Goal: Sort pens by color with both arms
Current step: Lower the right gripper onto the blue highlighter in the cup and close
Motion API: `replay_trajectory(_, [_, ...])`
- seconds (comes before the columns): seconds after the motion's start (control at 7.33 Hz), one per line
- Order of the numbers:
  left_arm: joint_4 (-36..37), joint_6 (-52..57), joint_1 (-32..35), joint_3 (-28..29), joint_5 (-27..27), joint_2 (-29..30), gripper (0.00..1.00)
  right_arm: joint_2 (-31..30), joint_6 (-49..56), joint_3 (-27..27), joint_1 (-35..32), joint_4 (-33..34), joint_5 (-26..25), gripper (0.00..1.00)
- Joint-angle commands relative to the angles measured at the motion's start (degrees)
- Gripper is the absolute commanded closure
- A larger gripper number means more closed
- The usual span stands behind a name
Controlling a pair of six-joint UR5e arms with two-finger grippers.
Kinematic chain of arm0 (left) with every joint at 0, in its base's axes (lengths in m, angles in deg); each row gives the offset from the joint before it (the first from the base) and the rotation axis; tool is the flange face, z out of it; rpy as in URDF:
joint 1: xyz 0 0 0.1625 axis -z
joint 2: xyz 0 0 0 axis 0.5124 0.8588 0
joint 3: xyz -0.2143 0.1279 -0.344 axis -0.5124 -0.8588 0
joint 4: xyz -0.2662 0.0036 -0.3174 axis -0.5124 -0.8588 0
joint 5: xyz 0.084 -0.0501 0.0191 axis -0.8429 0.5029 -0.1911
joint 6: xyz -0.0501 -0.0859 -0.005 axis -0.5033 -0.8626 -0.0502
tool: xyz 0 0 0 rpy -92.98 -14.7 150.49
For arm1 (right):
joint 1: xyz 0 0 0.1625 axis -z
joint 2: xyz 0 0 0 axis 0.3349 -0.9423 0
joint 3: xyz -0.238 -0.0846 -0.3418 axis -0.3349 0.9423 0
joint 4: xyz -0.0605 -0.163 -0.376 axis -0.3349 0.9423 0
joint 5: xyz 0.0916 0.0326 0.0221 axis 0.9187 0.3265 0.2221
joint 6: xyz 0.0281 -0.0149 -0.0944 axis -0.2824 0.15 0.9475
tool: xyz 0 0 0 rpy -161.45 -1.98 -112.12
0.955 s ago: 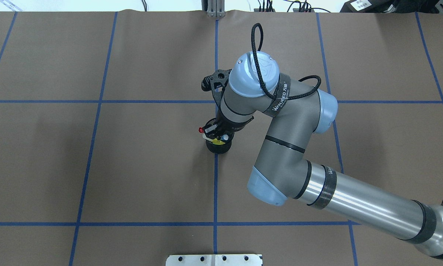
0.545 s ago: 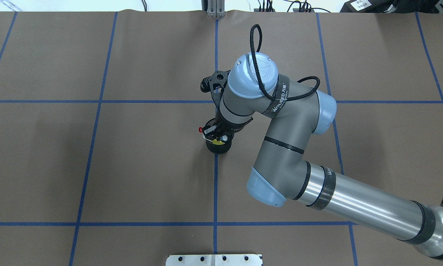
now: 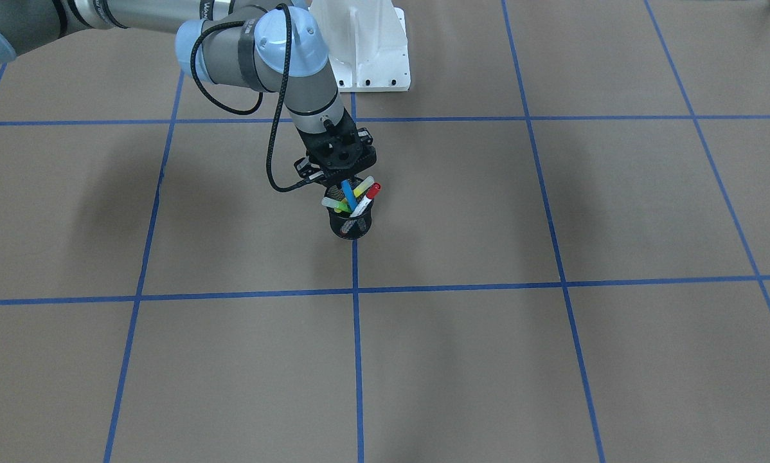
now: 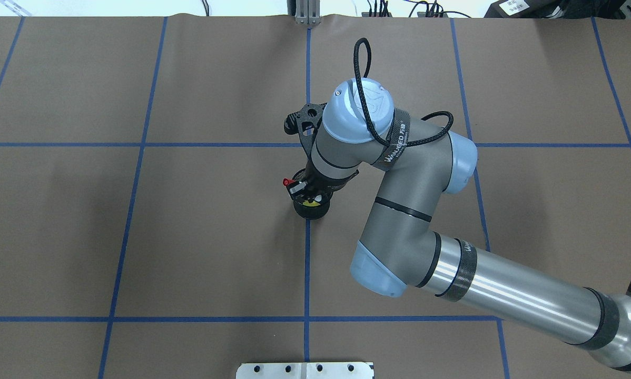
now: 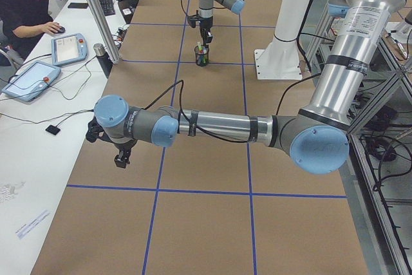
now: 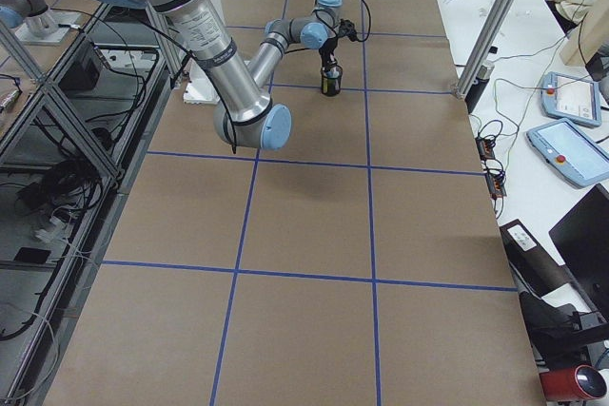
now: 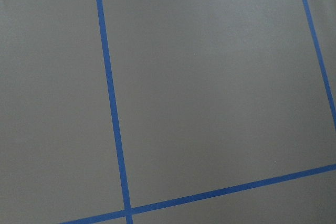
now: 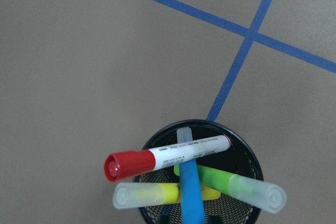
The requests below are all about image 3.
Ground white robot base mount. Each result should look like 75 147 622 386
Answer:
309 1 411 93

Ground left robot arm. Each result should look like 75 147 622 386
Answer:
0 1 377 192

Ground black mesh pen cup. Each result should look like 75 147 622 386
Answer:
325 177 375 240

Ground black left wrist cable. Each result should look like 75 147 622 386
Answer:
190 3 315 193

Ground yellow highlighter pen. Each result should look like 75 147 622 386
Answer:
321 197 353 214

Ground green highlighter pen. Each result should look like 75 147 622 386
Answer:
353 176 375 199

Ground red marker pen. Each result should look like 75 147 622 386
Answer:
350 182 381 219

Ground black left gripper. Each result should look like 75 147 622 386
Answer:
294 128 377 188

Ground blue marker pen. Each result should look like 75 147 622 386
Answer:
340 179 357 213

